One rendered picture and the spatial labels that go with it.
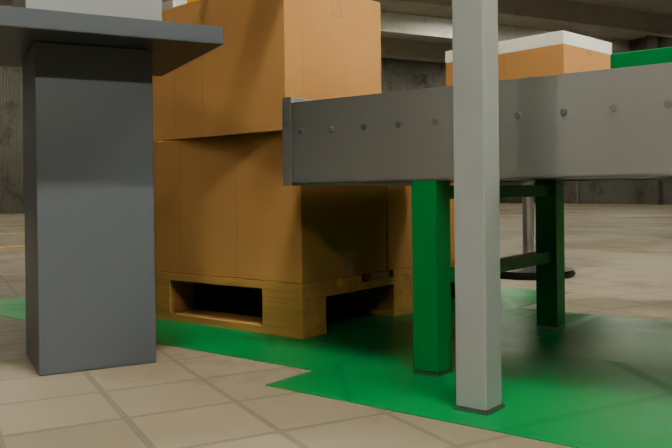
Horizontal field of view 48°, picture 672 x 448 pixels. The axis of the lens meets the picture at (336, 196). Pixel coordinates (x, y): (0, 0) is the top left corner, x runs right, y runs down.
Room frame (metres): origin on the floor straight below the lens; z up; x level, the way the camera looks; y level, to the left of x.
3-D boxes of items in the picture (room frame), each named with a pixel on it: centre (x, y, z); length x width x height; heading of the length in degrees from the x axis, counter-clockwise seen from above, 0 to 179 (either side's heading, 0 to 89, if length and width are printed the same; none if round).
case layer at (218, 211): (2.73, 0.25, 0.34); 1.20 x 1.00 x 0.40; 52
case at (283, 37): (2.31, 0.22, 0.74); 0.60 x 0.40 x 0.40; 48
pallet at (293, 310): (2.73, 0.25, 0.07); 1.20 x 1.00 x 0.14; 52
